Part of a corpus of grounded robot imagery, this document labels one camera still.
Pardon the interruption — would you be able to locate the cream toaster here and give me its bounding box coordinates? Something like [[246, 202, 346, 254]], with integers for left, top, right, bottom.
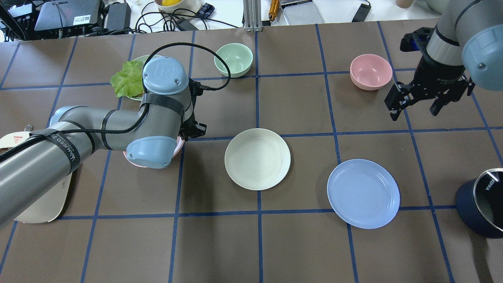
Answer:
[[0, 124, 72, 224]]

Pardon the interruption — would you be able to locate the dark blue saucepan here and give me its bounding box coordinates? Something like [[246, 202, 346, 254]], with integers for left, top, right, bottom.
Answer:
[[455, 168, 503, 239]]

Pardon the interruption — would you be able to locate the green bowl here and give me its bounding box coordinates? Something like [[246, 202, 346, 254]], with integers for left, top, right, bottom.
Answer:
[[214, 43, 254, 78]]

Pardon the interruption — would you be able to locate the cream plate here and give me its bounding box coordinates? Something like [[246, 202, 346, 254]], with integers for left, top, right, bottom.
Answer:
[[224, 128, 292, 191]]

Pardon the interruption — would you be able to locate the blue plate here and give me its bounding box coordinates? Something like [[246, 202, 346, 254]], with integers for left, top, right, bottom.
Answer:
[[327, 159, 400, 229]]

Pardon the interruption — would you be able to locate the green plate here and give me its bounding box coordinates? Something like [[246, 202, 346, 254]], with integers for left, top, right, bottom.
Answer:
[[127, 54, 149, 101]]

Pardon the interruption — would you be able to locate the kitchen scale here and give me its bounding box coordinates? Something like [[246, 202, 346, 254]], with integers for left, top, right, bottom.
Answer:
[[280, 0, 325, 25]]

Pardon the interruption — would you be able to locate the cream bowl with fruit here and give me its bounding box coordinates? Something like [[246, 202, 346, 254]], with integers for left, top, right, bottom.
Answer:
[[154, 0, 203, 13]]

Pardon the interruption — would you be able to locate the pink bowl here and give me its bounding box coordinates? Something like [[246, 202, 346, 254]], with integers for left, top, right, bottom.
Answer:
[[350, 54, 393, 91]]

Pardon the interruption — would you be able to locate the black power adapter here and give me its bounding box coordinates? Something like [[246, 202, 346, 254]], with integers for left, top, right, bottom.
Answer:
[[104, 2, 131, 31]]

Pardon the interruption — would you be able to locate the aluminium frame post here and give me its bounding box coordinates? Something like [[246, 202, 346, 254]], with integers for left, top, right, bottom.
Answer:
[[243, 0, 263, 32]]

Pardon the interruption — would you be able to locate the green lettuce leaf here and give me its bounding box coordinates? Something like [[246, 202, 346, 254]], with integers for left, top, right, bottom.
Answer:
[[110, 61, 145, 98]]

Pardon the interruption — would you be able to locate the pink plate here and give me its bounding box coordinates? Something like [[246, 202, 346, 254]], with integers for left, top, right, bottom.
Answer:
[[123, 136, 185, 169]]

